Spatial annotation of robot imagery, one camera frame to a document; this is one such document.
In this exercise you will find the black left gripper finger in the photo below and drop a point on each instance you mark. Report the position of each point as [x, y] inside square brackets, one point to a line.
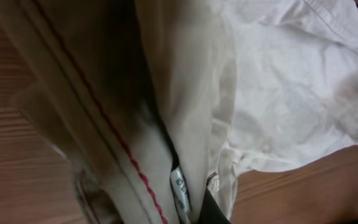
[210, 211]

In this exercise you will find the beige khaki shorts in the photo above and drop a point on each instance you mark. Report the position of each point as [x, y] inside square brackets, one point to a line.
[153, 102]

